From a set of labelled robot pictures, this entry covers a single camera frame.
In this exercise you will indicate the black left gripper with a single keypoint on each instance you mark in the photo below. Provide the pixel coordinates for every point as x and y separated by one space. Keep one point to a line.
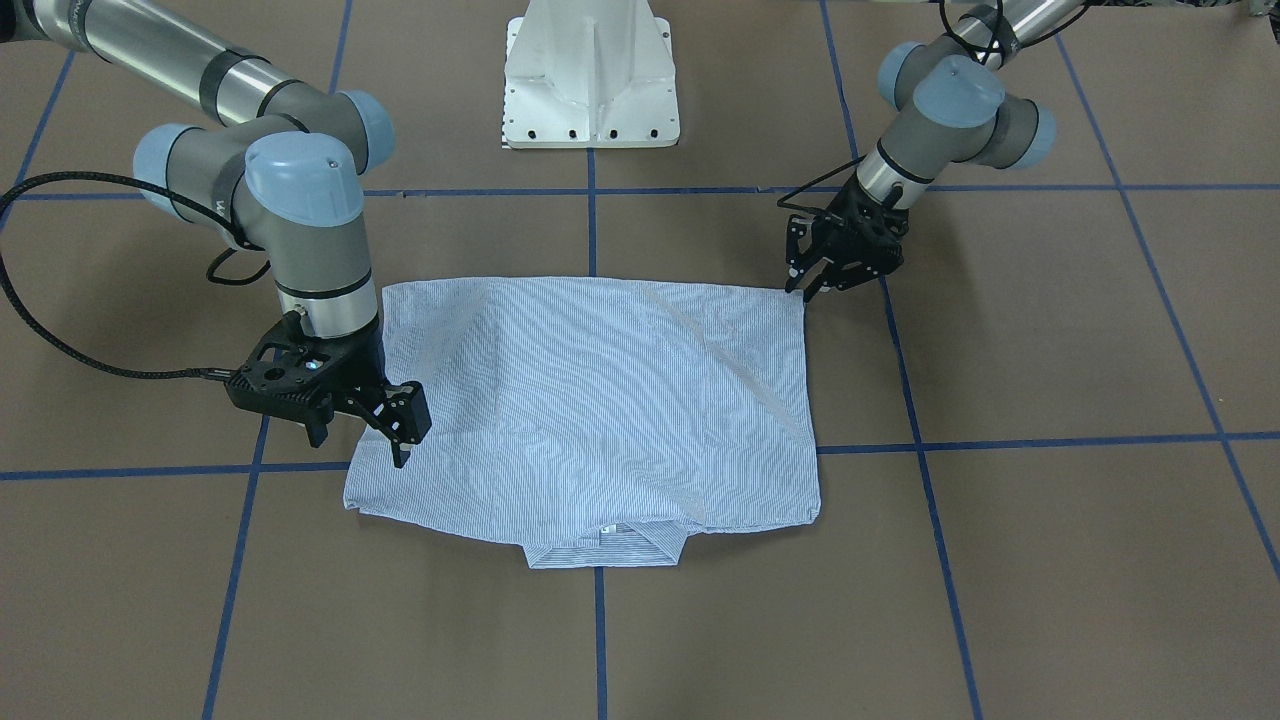
868 231

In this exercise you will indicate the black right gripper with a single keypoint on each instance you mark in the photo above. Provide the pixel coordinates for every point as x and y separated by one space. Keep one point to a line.
357 362

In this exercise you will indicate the light blue striped shirt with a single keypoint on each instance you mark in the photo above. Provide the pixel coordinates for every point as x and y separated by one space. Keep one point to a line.
594 422

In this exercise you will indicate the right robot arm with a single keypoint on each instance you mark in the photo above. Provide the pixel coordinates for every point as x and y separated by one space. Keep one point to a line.
280 174

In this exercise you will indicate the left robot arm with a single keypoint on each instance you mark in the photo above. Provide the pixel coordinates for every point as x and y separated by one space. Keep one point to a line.
951 108

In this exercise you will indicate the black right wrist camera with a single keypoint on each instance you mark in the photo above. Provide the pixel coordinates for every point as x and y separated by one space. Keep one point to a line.
279 379

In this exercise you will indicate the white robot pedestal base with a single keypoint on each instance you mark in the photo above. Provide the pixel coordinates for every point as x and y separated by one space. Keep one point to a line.
590 75

